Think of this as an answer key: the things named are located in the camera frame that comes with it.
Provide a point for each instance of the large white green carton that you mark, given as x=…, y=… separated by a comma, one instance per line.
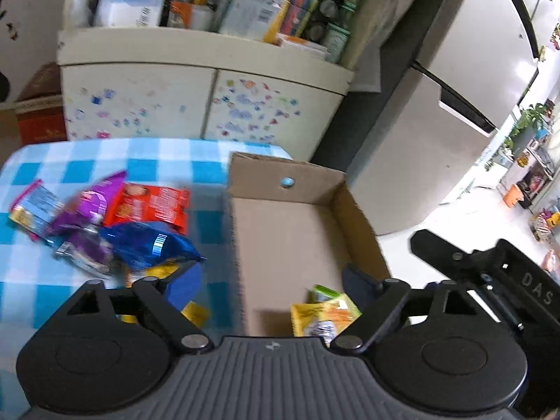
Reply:
x=251, y=8

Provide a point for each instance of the yellow orange snack packet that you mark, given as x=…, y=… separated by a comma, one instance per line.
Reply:
x=317, y=321

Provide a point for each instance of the flat white orange box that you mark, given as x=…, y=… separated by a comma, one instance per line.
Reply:
x=304, y=47

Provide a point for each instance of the dark red cardboard box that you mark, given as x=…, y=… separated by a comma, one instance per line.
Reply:
x=39, y=118

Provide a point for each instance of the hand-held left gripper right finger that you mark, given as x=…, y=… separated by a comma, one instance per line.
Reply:
x=355, y=279

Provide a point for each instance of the dark tin can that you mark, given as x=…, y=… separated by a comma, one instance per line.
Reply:
x=328, y=8
x=315, y=31

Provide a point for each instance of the green snack packet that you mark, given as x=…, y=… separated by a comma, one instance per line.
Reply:
x=324, y=293

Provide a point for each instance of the large purple snack packet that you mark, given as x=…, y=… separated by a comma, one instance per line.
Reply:
x=89, y=208

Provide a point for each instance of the pink striped boxes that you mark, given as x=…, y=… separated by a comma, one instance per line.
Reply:
x=299, y=11

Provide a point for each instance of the blue snack packet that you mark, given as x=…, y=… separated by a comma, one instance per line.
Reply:
x=148, y=245

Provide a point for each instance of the brown cardboard box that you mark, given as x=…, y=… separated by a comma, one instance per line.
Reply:
x=280, y=245

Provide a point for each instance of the red snack packet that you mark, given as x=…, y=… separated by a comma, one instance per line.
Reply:
x=148, y=208

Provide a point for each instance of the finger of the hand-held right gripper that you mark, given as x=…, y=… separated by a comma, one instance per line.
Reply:
x=437, y=249

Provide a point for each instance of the pink-edged snack packet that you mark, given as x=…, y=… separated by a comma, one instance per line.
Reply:
x=35, y=210

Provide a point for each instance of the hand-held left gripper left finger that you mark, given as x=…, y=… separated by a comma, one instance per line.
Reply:
x=186, y=286

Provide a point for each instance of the green potted plant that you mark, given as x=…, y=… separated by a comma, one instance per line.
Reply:
x=531, y=118

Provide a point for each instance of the silver refrigerator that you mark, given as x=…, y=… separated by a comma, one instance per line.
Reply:
x=415, y=140

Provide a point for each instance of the small purple silver snack packet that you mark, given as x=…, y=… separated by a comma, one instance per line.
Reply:
x=83, y=251

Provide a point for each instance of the green tin can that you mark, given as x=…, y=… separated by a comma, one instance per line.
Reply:
x=336, y=43
x=351, y=2

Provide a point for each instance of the cream cabinet with stickers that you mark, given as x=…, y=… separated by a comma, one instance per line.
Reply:
x=140, y=96

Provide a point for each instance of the blue white checkered tablecloth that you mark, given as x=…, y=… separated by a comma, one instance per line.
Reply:
x=144, y=162

